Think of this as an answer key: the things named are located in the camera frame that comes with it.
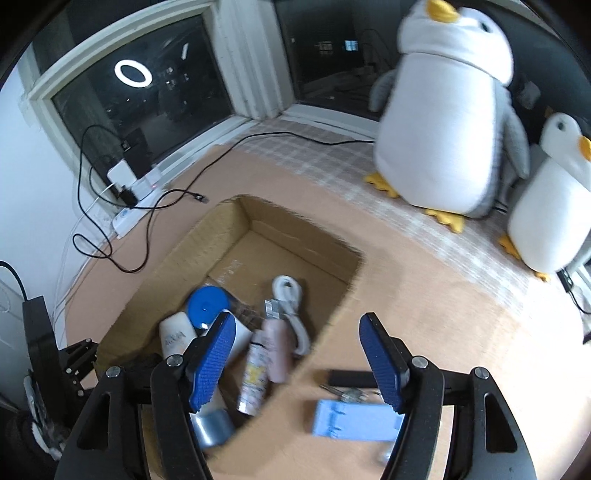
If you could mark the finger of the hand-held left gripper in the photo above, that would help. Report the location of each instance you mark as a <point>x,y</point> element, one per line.
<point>78,353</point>
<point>81,373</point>

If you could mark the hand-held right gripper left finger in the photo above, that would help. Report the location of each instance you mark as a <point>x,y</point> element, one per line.
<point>212,364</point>

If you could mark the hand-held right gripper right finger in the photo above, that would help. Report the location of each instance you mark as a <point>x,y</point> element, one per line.
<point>381,364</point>

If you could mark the white charger plug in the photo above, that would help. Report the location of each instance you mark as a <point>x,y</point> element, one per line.
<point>240,339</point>

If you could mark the white patterned lighter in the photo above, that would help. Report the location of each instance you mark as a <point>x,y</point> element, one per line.
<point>254,383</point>

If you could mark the blue round tape measure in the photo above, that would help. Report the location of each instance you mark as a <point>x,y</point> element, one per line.
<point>205,307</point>

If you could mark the pink bottle with grey cap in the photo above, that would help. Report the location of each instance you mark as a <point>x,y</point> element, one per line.
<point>277,350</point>

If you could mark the cardboard box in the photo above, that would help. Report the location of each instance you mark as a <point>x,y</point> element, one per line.
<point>286,240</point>

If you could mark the black stick device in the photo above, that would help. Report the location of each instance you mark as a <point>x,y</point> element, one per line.
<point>346,377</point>

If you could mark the metal nail clipper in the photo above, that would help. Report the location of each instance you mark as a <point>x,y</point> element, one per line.
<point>348,393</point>

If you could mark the light blue card box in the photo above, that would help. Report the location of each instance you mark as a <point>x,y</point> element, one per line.
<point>351,422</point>

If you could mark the black plug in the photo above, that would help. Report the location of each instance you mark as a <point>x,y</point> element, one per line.
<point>128,196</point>

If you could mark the white power adapter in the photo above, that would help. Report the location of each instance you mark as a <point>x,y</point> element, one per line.
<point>121,173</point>

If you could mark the black power strip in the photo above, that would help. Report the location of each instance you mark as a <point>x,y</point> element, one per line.
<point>565,280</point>

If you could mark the checkered blanket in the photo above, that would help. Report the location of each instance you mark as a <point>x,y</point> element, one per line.
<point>323,157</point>

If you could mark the small penguin plush toy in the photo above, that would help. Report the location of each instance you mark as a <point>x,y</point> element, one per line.
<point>549,207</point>

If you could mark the large penguin plush toy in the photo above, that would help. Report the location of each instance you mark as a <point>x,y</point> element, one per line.
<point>438,115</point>

